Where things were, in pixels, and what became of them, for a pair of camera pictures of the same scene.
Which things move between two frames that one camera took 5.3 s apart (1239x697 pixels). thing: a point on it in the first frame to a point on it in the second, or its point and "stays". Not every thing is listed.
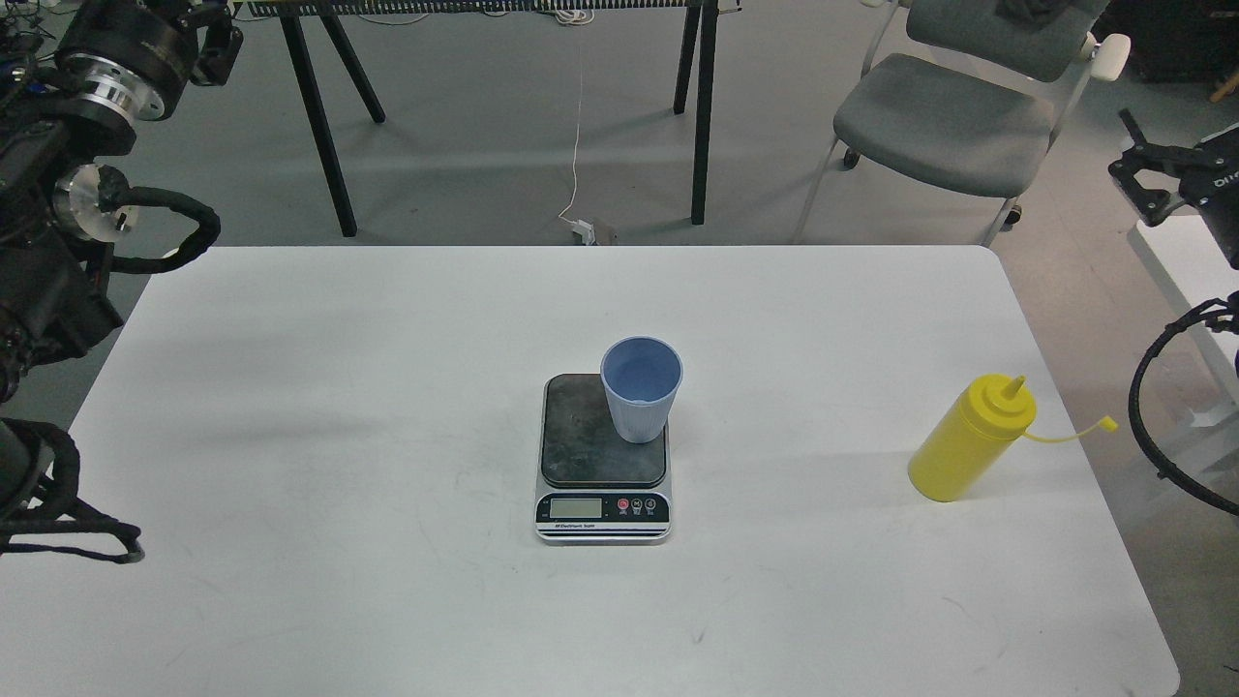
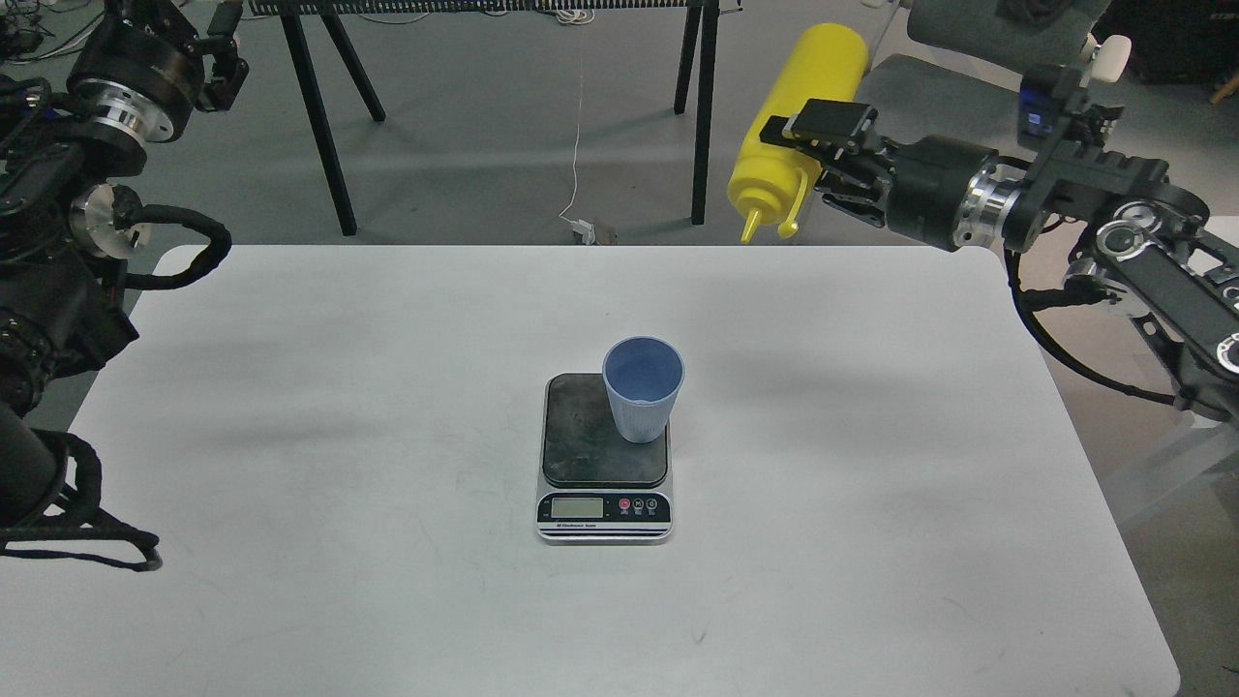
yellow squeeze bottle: x=970 y=439 to x=825 y=61
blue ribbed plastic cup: x=642 y=376 stays
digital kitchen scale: x=596 y=488 stays
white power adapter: x=584 y=233 stays
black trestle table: x=308 y=23 stays
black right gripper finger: x=1151 y=205 to x=836 y=132
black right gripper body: x=1214 y=182 to x=944 y=192
